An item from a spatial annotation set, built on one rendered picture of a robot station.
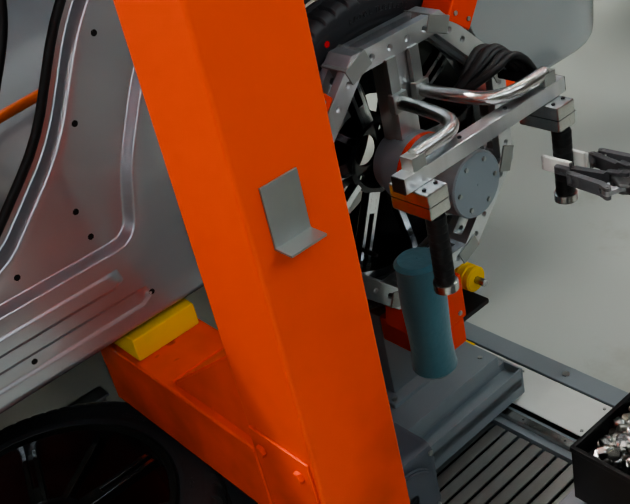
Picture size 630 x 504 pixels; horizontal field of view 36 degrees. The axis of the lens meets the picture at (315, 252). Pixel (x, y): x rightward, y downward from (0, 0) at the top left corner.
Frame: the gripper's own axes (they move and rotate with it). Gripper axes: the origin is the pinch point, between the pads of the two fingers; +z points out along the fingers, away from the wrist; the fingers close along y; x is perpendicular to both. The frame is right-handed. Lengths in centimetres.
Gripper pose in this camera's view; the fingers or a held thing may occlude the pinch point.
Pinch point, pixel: (564, 160)
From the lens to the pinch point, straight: 184.1
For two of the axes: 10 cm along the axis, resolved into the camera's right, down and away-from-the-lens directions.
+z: -6.5, -2.9, 7.0
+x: -2.0, -8.3, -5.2
